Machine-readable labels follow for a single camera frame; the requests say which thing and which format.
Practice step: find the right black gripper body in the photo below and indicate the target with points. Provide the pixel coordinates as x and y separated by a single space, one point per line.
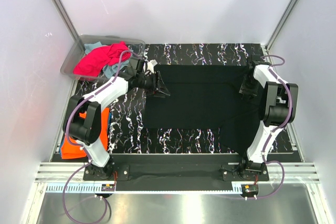
249 86

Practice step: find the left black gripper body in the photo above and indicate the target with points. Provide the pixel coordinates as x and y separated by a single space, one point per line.
146 82

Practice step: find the black polo shirt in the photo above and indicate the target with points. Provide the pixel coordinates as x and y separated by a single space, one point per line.
206 98

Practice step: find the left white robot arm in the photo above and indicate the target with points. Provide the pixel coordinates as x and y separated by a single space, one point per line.
82 123

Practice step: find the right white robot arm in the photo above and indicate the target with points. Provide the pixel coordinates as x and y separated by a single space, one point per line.
277 108

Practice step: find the clear plastic bin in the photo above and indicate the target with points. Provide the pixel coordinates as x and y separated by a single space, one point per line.
77 52

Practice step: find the grey-blue t-shirt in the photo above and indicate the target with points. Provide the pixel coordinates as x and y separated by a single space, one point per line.
113 69

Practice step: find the black marbled table mat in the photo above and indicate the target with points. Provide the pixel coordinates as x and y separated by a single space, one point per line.
126 133

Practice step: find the pink t-shirt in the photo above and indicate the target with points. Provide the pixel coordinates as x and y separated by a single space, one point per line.
99 58

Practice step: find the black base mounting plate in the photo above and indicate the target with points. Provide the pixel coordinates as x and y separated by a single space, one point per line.
228 167

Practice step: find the folded orange t-shirt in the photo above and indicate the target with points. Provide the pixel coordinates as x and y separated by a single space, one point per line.
76 150

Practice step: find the aluminium front rail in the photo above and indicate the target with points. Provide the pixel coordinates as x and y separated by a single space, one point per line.
56 172

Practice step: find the right aluminium frame post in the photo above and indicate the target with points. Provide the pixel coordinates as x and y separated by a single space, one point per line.
280 25

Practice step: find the aluminium frame post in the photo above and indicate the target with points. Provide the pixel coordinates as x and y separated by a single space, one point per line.
280 25
66 18

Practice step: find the left aluminium frame post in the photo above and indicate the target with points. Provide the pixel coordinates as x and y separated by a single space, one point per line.
66 18

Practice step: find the white slotted cable duct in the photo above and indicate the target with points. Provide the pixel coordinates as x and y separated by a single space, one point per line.
225 188

